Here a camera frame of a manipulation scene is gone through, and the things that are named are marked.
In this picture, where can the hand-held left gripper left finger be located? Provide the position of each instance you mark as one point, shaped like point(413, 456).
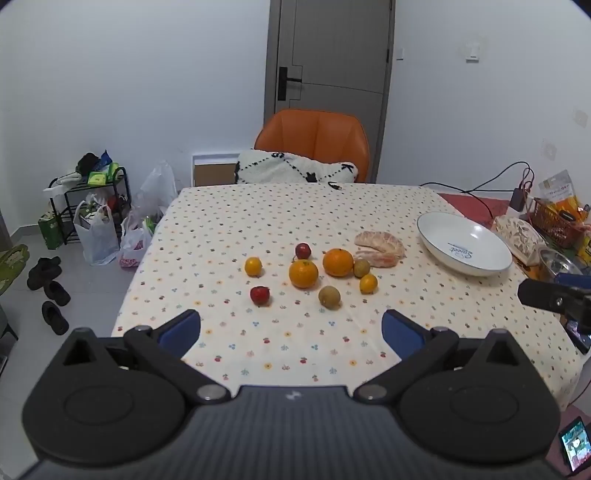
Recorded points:
point(182, 330)

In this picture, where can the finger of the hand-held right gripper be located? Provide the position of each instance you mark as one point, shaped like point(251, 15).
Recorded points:
point(540, 295)
point(572, 279)

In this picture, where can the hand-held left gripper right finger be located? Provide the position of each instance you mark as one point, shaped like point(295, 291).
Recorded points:
point(404, 334)

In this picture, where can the small yellow citrus fruit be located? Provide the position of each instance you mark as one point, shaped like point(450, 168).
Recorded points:
point(253, 266)
point(368, 283)

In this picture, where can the brown kiwi fruit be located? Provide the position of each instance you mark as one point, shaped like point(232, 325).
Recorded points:
point(329, 297)
point(361, 267)

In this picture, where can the peeled pomelo segment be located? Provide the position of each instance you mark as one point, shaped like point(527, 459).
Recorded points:
point(376, 260)
point(378, 241)

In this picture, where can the white deep plate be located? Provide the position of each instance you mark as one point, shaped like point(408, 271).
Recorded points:
point(464, 249)

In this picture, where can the orange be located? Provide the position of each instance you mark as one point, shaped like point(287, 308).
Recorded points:
point(338, 262)
point(303, 273)

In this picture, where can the steel bowl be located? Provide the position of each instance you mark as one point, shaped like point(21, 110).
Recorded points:
point(558, 265)

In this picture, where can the red basket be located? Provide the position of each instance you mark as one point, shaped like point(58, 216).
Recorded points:
point(556, 221)

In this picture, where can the small red fruit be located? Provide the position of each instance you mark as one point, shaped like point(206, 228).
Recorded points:
point(260, 295)
point(303, 250)

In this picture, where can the snack packet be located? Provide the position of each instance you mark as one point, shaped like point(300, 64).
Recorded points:
point(561, 189)

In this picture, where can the black power adapter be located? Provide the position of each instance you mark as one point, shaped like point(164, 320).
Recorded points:
point(517, 198)

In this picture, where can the plastic bag with pink print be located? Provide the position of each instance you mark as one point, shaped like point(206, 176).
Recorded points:
point(134, 242)

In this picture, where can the red mat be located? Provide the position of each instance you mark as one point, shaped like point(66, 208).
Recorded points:
point(466, 205)

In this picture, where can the floral tablecloth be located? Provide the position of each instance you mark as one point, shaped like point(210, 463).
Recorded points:
point(231, 221)

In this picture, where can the black slipper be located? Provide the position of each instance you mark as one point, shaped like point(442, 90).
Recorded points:
point(57, 291)
point(55, 317)
point(44, 272)

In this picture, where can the white plastic bag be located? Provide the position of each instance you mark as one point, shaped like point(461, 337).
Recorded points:
point(97, 230)

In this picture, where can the clear plastic bag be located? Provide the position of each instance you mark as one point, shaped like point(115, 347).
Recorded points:
point(159, 189)

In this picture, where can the smartphone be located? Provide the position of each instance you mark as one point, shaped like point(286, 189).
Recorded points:
point(575, 443)

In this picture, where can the white framed board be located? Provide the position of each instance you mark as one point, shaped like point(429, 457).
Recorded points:
point(214, 168)

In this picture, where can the green box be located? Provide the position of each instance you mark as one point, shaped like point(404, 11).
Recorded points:
point(48, 228)

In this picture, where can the black metal rack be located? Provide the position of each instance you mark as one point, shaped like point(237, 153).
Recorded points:
point(69, 203)

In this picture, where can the green and blue packets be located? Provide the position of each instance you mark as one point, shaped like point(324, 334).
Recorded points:
point(104, 173)

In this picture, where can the green slipper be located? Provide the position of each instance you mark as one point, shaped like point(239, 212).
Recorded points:
point(11, 265)

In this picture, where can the white cloth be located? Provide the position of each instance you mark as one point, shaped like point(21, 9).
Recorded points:
point(62, 182)

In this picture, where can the white blanket with black pattern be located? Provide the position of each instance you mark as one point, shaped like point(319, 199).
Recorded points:
point(286, 168)

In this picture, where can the black cloth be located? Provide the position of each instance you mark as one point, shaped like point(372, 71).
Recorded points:
point(90, 161)

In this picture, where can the orange leather chair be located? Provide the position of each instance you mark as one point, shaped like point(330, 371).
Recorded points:
point(314, 138)

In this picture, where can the grey door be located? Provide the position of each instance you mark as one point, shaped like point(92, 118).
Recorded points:
point(337, 46)

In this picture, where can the white wall box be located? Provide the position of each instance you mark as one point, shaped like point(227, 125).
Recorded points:
point(472, 50)

